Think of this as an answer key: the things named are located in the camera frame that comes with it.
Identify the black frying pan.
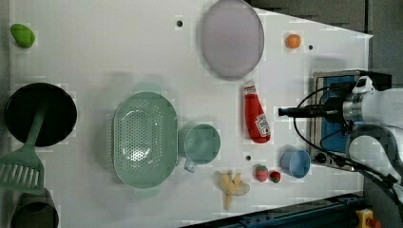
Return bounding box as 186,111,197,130
4,82,78,147

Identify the green spatula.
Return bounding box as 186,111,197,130
0,107,47,195

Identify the small red toy berry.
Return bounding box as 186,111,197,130
269,171,281,183

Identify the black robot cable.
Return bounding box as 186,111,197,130
293,85,403,210

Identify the red ketchup bottle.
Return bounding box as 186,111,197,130
244,85,271,143

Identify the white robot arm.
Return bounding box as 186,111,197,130
278,76,402,185

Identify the grey round plate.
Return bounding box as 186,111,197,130
201,0,264,80

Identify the large toy strawberry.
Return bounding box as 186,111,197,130
255,165,269,182

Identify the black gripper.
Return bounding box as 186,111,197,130
278,97,344,124

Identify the green mug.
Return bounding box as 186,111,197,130
179,123,221,173

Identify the peeled toy banana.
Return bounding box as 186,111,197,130
215,172,250,211

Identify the dark grey cup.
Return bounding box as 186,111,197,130
10,189,59,228

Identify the blue cup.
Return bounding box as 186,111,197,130
280,150,311,179

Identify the blue metal frame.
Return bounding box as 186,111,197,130
182,194,366,228

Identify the orange toy fruit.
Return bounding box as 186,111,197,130
285,34,301,48

